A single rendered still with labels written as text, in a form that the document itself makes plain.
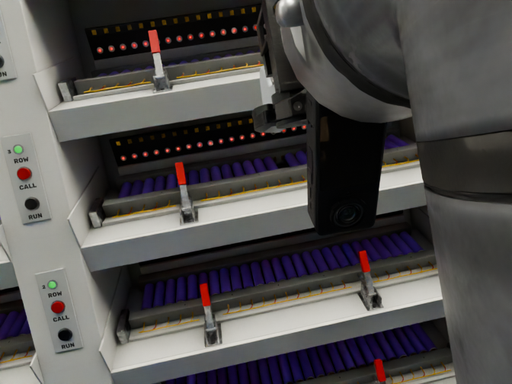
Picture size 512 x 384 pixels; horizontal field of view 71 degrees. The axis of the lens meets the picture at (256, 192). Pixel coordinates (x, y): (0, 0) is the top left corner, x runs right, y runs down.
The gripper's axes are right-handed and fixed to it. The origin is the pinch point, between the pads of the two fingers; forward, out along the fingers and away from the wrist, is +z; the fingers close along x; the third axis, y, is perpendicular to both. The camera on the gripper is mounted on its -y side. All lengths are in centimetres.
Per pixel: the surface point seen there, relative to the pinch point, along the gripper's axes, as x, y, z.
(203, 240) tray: 12.8, -13.3, 17.4
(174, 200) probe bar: 16.5, -6.8, 22.9
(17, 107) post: 33.9, 10.0, 15.6
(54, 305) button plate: 35.2, -18.1, 16.0
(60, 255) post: 33.0, -11.3, 16.4
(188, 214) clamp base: 14.4, -9.2, 19.3
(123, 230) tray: 24.3, -9.7, 18.7
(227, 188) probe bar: 7.7, -6.5, 22.8
